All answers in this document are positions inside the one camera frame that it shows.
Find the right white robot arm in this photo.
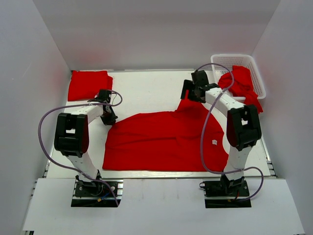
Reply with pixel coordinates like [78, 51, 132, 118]
[181, 70, 262, 195]

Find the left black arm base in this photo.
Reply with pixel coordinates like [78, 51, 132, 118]
[71, 175, 123, 208]

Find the white front panel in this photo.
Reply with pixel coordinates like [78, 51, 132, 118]
[23, 178, 304, 235]

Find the crumpled red t-shirt in basket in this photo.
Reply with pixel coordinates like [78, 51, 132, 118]
[228, 65, 263, 113]

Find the red t-shirt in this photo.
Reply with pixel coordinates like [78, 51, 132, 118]
[228, 65, 263, 113]
[67, 70, 113, 101]
[102, 99, 228, 172]

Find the white plastic basket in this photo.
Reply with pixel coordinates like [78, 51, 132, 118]
[211, 54, 266, 113]

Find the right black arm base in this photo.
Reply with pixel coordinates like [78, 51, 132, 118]
[199, 175, 251, 209]

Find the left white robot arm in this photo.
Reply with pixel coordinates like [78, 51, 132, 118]
[54, 90, 117, 195]

